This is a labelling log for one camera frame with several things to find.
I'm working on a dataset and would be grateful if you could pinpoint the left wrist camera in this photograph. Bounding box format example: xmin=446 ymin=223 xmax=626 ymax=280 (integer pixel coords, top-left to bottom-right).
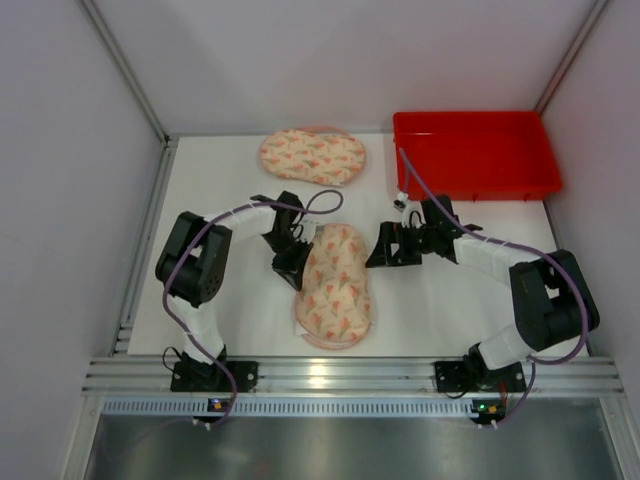
xmin=293 ymin=221 xmax=323 ymax=244

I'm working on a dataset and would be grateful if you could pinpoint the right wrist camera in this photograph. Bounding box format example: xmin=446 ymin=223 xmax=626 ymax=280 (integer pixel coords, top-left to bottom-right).
xmin=393 ymin=192 xmax=425 ymax=228

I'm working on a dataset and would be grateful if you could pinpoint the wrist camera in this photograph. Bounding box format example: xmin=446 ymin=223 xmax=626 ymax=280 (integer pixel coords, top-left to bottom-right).
xmin=393 ymin=192 xmax=425 ymax=228
xmin=293 ymin=221 xmax=323 ymax=244

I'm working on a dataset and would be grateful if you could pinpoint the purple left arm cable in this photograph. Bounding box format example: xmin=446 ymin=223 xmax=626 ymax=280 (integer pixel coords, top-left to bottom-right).
xmin=163 ymin=189 xmax=346 ymax=426

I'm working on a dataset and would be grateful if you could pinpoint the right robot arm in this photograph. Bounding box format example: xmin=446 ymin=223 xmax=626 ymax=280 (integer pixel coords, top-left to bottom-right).
xmin=366 ymin=193 xmax=600 ymax=372

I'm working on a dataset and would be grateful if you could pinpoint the aluminium front rail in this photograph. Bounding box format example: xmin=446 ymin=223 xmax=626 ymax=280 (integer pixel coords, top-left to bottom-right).
xmin=81 ymin=356 xmax=624 ymax=398

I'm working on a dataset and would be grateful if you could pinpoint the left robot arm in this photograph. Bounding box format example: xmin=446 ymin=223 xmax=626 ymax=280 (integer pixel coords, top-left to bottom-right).
xmin=155 ymin=191 xmax=312 ymax=371

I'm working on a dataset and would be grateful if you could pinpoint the slotted cable duct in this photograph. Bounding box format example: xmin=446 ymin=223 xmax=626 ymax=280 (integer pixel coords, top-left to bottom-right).
xmin=99 ymin=397 xmax=601 ymax=417

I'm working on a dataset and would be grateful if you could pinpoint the floral mesh laundry bag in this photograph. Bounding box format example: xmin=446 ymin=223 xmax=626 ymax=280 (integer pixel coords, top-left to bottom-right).
xmin=259 ymin=127 xmax=367 ymax=187

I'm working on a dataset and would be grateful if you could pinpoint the white bras pile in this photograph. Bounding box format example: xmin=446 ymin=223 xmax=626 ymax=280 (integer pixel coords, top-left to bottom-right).
xmin=294 ymin=322 xmax=313 ymax=340

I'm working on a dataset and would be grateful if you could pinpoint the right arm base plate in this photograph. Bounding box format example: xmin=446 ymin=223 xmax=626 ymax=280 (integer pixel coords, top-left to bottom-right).
xmin=434 ymin=360 xmax=527 ymax=396

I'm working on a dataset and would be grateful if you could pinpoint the red plastic tray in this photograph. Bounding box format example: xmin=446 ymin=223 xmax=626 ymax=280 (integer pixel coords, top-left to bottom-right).
xmin=393 ymin=111 xmax=563 ymax=201

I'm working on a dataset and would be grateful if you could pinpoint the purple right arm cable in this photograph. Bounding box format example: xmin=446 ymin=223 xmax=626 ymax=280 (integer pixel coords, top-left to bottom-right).
xmin=398 ymin=145 xmax=589 ymax=421

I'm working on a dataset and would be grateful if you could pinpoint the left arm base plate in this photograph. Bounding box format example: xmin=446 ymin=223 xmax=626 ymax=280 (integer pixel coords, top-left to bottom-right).
xmin=170 ymin=360 xmax=259 ymax=393

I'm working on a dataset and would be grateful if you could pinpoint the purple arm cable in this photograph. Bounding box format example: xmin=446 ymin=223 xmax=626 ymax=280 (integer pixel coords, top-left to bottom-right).
xmin=163 ymin=189 xmax=346 ymax=426
xmin=398 ymin=145 xmax=589 ymax=421

